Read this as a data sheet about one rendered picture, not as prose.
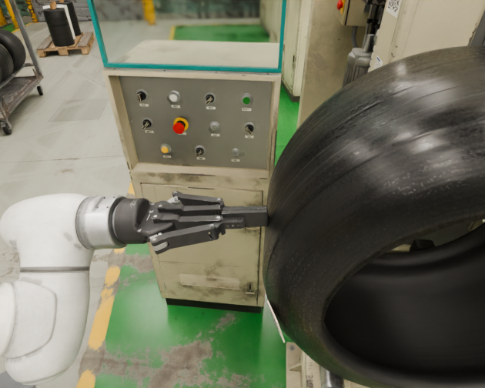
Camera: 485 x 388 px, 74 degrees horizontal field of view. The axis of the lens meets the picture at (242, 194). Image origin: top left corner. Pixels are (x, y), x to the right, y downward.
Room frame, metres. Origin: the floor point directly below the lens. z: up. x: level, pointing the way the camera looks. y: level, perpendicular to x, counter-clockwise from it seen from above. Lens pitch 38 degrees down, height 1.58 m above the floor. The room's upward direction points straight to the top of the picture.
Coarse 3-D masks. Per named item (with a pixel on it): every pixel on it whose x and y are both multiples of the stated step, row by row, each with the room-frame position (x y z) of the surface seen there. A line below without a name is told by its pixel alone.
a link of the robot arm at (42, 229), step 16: (16, 208) 0.40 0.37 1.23; (32, 208) 0.39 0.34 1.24; (48, 208) 0.39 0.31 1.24; (64, 208) 0.39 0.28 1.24; (0, 224) 0.39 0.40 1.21; (16, 224) 0.37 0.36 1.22; (32, 224) 0.37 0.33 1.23; (48, 224) 0.37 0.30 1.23; (64, 224) 0.37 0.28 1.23; (16, 240) 0.36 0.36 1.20; (32, 240) 0.35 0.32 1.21; (48, 240) 0.35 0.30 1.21; (64, 240) 0.35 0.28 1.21; (32, 256) 0.33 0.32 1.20; (48, 256) 0.33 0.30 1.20; (64, 256) 0.34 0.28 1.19; (80, 256) 0.35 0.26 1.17
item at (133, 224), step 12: (120, 204) 0.39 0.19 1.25; (132, 204) 0.39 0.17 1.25; (144, 204) 0.40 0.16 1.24; (156, 204) 0.42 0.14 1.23; (120, 216) 0.37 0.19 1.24; (132, 216) 0.37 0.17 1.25; (144, 216) 0.39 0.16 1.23; (120, 228) 0.36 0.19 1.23; (132, 228) 0.36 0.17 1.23; (144, 228) 0.36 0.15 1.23; (156, 228) 0.36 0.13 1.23; (168, 228) 0.36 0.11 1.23; (120, 240) 0.36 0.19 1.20; (132, 240) 0.35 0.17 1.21; (144, 240) 0.36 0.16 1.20
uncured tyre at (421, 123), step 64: (448, 64) 0.41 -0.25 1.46; (320, 128) 0.42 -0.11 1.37; (384, 128) 0.32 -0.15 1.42; (448, 128) 0.28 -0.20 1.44; (320, 192) 0.30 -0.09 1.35; (384, 192) 0.26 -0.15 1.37; (448, 192) 0.24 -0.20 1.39; (320, 256) 0.26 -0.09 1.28; (384, 256) 0.52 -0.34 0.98; (448, 256) 0.49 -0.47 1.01; (320, 320) 0.25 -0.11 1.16; (384, 320) 0.39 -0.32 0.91; (448, 320) 0.38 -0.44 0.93; (384, 384) 0.23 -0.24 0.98; (448, 384) 0.23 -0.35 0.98
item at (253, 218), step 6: (228, 210) 0.37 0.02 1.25; (234, 210) 0.37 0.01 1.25; (240, 210) 0.37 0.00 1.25; (246, 210) 0.37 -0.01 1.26; (252, 210) 0.37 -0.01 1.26; (258, 210) 0.37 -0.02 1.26; (264, 210) 0.37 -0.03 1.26; (222, 216) 0.37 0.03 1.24; (228, 216) 0.37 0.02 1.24; (234, 216) 0.37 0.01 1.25; (240, 216) 0.37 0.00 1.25; (246, 216) 0.36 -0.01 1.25; (252, 216) 0.36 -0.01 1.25; (258, 216) 0.36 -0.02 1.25; (264, 216) 0.36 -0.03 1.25; (246, 222) 0.36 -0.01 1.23; (252, 222) 0.36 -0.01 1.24; (258, 222) 0.36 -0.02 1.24; (264, 222) 0.36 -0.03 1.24
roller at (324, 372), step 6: (324, 372) 0.28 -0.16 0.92; (330, 372) 0.28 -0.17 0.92; (324, 378) 0.27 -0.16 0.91; (330, 378) 0.27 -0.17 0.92; (336, 378) 0.27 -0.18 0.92; (342, 378) 0.27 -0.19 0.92; (324, 384) 0.26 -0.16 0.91; (330, 384) 0.26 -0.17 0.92; (336, 384) 0.26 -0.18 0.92; (342, 384) 0.26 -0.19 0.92
